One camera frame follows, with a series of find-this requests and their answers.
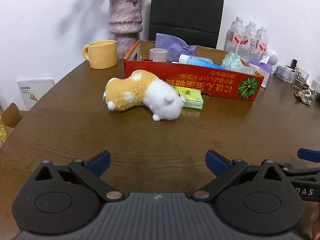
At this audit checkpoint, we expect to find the iridescent plastic wrap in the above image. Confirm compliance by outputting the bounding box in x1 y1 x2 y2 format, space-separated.
221 51 252 74

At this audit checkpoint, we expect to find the blue toothpaste tube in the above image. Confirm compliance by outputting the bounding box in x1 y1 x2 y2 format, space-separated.
179 54 226 70

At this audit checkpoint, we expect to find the purple cloth pouch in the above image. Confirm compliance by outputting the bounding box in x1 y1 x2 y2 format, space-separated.
155 33 196 62

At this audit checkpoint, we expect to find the person's right hand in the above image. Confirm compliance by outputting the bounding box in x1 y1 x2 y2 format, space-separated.
310 207 320 240

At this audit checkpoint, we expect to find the snack wrapper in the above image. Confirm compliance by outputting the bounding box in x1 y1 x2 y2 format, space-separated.
294 89 316 106

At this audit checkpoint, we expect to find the clear glass perfume bottle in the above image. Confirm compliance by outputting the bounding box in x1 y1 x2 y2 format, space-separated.
291 67 309 90

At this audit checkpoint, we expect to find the clear plastic case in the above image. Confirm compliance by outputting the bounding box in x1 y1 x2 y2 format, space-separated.
274 65 295 84

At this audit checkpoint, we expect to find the red cardboard box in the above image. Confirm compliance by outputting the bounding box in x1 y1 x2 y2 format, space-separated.
123 40 264 101

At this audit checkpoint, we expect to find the cardboard box on floor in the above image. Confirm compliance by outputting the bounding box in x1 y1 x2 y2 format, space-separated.
1 103 28 146

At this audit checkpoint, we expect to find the yellow white plush sheep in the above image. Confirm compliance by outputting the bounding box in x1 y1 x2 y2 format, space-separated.
103 70 185 121

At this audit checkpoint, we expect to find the purple tissue pack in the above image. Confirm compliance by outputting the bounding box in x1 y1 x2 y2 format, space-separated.
247 59 272 88

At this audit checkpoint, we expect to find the yellow mug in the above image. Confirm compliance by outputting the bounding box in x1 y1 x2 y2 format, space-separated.
82 40 117 69

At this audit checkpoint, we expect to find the middle water bottle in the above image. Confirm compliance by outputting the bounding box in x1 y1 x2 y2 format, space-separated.
238 22 257 61

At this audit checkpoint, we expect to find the water bottle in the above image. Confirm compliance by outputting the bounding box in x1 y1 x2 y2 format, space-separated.
224 17 245 54
255 26 268 60
238 22 257 61

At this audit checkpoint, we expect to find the right water bottle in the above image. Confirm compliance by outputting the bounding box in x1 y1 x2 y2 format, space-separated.
255 26 268 60

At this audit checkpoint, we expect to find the left water bottle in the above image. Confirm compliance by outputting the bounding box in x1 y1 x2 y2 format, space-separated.
224 17 245 54

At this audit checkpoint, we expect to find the pink tape roll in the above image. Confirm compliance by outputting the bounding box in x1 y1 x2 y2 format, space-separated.
149 48 168 62

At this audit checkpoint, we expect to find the black paper bag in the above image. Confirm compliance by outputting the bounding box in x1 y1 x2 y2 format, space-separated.
148 0 224 48

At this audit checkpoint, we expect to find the purple ceramic vase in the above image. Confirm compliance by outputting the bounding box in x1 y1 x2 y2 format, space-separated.
108 0 143 59

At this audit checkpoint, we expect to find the white wall device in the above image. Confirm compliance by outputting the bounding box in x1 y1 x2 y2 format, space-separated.
17 79 54 111

